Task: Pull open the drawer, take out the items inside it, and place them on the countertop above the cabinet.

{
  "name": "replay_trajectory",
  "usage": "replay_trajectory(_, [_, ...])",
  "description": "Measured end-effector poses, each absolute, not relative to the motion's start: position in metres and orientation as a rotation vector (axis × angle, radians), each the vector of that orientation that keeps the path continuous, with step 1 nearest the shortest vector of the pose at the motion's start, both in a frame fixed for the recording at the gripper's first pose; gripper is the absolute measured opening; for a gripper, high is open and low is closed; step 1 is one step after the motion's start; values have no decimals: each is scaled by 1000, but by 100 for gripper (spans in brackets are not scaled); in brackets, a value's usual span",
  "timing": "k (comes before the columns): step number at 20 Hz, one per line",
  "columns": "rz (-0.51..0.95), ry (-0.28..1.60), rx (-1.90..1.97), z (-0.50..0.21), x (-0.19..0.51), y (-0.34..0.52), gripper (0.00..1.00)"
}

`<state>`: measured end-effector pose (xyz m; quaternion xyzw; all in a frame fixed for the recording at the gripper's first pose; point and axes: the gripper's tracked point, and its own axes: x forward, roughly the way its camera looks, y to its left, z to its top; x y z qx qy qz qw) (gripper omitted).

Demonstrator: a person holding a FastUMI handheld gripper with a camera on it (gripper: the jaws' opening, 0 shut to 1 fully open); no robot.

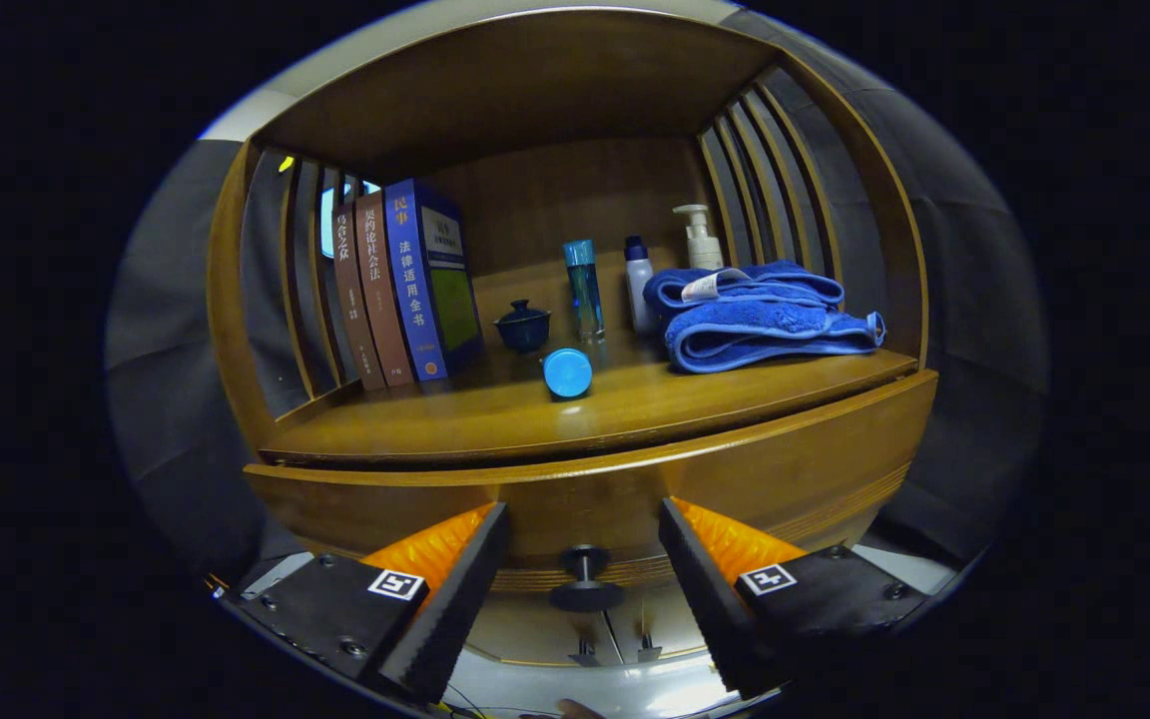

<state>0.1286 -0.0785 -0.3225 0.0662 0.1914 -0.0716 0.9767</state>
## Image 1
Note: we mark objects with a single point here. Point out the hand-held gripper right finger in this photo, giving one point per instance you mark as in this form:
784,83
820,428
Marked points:
720,619

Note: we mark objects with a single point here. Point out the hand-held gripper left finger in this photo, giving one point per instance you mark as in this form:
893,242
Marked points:
435,624

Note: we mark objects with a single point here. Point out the black drawer knob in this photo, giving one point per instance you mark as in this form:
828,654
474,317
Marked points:
585,597

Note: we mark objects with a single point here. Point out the wooden drawer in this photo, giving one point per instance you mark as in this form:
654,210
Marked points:
585,499

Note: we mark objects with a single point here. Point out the blue and white tube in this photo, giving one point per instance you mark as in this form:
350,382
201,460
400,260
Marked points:
567,372

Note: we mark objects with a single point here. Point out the wooden cabinet door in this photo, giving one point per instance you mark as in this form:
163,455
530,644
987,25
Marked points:
535,629
675,629

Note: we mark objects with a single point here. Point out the wooden countertop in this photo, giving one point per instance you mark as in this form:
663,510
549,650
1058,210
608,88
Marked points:
495,414

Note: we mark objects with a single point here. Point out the wooden cabinet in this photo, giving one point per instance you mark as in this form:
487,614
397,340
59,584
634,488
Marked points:
535,90

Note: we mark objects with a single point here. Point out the blue folded towel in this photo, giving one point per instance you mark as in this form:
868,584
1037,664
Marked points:
765,325

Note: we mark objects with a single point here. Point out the blue lidded teacup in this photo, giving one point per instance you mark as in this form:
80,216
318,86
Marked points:
523,328

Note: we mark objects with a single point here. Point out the dark brown book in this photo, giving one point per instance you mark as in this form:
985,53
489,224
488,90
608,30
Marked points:
353,300

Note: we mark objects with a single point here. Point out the reddish brown book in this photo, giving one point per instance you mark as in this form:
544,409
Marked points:
380,290

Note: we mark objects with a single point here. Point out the white bottle with blue cap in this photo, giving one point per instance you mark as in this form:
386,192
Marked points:
639,290

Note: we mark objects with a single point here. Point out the blue book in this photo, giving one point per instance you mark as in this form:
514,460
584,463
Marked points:
413,285

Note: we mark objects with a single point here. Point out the teal glass bottle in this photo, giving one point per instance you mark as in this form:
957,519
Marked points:
585,290

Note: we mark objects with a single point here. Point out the white pump bottle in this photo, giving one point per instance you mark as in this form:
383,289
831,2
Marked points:
703,248

